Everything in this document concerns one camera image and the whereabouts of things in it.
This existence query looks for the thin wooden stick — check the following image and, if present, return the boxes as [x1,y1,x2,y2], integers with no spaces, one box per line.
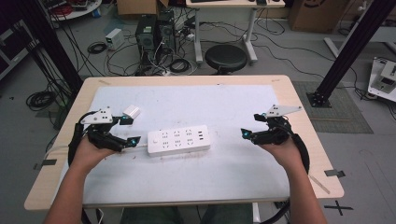
[307,174,332,195]

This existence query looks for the white table mat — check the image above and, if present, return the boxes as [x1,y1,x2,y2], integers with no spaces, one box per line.
[55,83,291,207]

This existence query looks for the white desk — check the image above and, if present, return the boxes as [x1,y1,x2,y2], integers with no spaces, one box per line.
[185,0,286,65]

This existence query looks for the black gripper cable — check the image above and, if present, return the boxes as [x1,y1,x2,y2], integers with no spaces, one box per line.
[279,123,311,224]
[67,110,98,166]

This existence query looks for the small cardboard box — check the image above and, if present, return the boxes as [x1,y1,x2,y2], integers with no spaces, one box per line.
[116,0,170,16]

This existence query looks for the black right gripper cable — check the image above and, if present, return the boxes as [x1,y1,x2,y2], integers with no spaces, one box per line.
[279,123,311,224]

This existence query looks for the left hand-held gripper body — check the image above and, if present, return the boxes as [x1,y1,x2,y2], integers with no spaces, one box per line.
[80,106,129,153]

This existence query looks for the black round stool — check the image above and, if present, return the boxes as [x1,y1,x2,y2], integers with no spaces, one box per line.
[204,44,248,76]

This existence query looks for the round white table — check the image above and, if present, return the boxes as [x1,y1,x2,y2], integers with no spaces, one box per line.
[39,0,104,22]

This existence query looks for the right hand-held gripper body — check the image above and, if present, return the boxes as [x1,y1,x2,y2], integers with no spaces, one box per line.
[250,105,304,146]

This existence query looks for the white charger adapter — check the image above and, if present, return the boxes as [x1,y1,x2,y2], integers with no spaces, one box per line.
[122,104,142,120]

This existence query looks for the white metal device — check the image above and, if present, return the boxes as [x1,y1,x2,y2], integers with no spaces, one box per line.
[367,56,396,104]

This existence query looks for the black computer tower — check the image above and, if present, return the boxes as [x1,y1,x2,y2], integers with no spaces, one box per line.
[156,9,177,56]
[135,14,159,65]

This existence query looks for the white power strip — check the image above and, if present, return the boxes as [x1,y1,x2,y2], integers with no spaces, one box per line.
[147,124,212,158]

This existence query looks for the black metal frame post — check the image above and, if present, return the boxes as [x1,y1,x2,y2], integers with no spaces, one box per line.
[12,0,84,94]
[305,0,396,109]

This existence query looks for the white power supply box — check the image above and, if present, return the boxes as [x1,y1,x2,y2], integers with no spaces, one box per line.
[105,27,126,51]

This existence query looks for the person's legs in green pants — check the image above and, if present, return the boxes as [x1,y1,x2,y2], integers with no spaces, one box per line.
[119,203,254,224]

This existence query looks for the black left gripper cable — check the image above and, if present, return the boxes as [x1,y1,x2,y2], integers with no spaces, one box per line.
[67,110,98,166]

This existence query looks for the grey floor mat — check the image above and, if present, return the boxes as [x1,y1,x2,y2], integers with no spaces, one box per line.
[291,80,375,135]

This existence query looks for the person's left hand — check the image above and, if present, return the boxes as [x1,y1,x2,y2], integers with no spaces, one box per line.
[73,135,122,171]

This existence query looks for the large cardboard box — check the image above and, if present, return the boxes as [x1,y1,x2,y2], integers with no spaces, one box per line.
[287,0,350,34]

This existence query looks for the person's right hand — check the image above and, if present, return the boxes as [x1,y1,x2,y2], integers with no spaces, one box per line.
[258,137,305,173]

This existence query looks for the wooden table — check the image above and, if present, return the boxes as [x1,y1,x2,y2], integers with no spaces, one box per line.
[23,74,346,213]

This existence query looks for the black tape cross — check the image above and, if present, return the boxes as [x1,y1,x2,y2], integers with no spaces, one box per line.
[323,200,355,217]

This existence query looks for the coiled black cable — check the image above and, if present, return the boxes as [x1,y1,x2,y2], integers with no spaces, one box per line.
[168,58,191,75]
[86,41,108,55]
[25,90,58,112]

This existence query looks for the grey tape piece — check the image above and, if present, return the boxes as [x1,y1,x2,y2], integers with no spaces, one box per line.
[33,159,58,171]
[323,169,347,178]

